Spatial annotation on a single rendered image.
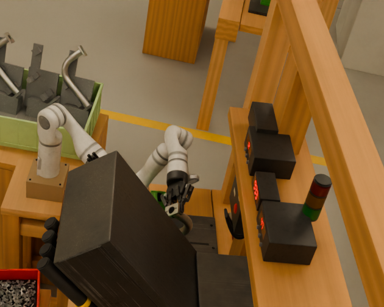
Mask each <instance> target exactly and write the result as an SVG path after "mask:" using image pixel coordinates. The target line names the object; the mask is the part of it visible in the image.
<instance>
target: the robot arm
mask: <svg viewBox="0 0 384 307"><path fill-rule="evenodd" d="M61 126H62V127H64V128H65V129H66V130H67V132H68V133H69V134H70V135H71V137H72V140H73V144H74V149H75V152H76V155H77V156H78V157H79V158H80V159H81V160H82V161H83V162H84V163H85V164H86V163H88V161H87V158H88V157H87V155H88V154H90V155H91V156H93V154H92V153H93V152H95V153H96V155H97V156H98V157H102V156H104V155H106V154H107V153H106V151H105V150H104V149H103V148H102V147H101V146H100V145H99V144H98V143H97V142H96V141H95V140H94V139H93V138H92V137H91V136H90V135H89V134H88V133H87V132H86V131H85V130H84V129H83V128H82V127H81V126H80V125H79V123H78V122H77V121H76V120H75V119H74V118H73V116H72V115H71V114H70V112H69V111H68V110H67V109H66V108H65V107H64V106H63V105H61V104H59V103H54V104H51V105H50V106H48V107H46V108H44V109H43V110H41V111H40V112H39V113H38V116H37V133H38V137H39V142H38V158H37V159H38V160H37V173H36V174H37V175H39V176H41V177H43V178H54V177H56V176H58V174H59V170H60V157H61V150H62V134H61V132H60V131H58V130H57V128H59V127H61ZM164 139H165V143H161V144H160V145H159V146H158V147H157V148H156V149H155V150H154V151H153V153H151V155H150V156H149V158H148V159H147V161H146V162H145V164H144V166H143V167H142V168H141V169H140V170H139V171H138V172H137V173H136V175H137V176H138V178H139V179H140V180H141V181H142V183H143V184H144V185H145V187H147V188H148V186H149V185H150V183H151V181H153V179H154V178H155V176H156V175H157V174H158V173H159V172H160V171H161V170H162V169H163V168H164V167H165V166H166V165H167V164H168V167H167V175H166V184H167V187H168V188H167V190H166V193H165V194H164V195H163V194H161V195H160V198H161V200H162V202H163V204H164V206H165V207H167V206H170V205H172V204H175V203H177V200H178V202H179V214H180V215H183V212H184V205H185V203H186V202H189V200H190V197H191V195H192V192H193V189H194V186H193V185H192V184H193V183H196V182H198V181H199V176H198V175H196V174H188V153H187V151H186V150H187V149H188V148H189V147H190V146H191V143H192V142H193V135H192V134H191V133H190V132H189V131H187V130H185V129H183V128H180V127H178V126H176V125H171V126H169V127H168V128H167V129H166V131H165V135H164ZM186 196H187V197H186Z"/></svg>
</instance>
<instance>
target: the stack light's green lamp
mask: <svg viewBox="0 0 384 307"><path fill-rule="evenodd" d="M321 210H322V209H320V210H313V209H311V208H309V207H308V206H306V204H305V202H304V205H303V207H302V212H303V213H304V214H305V215H306V216H307V217H309V218H310V219H311V222H315V221H317V220H318V217H319V215H320V213H321Z"/></svg>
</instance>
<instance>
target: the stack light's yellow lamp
mask: <svg viewBox="0 0 384 307"><path fill-rule="evenodd" d="M326 198H327V197H325V198H318V197H315V196H314V195H312V194H311V192H310V190H309V192H308V194H307V198H306V199H305V204H306V206H308V207H309V208H311V209H313V210H320V209H322V207H323V206H324V203H325V200H326Z"/></svg>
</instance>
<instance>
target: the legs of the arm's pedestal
mask: <svg viewBox="0 0 384 307"><path fill-rule="evenodd" d="M44 223H45V221H41V220H36V219H32V218H26V217H18V216H9V215H5V214H3V215H2V232H3V254H4V269H36V268H37V263H38V262H39V260H40V259H42V258H43V257H42V256H37V255H34V237H36V238H42V236H43V234H44V233H45V232H46V231H47V229H45V227H44ZM67 306H68V297H67V296H66V295H65V294H64V293H62V292H61V291H60V290H59V289H58V288H57V297H51V303H50V307H67Z"/></svg>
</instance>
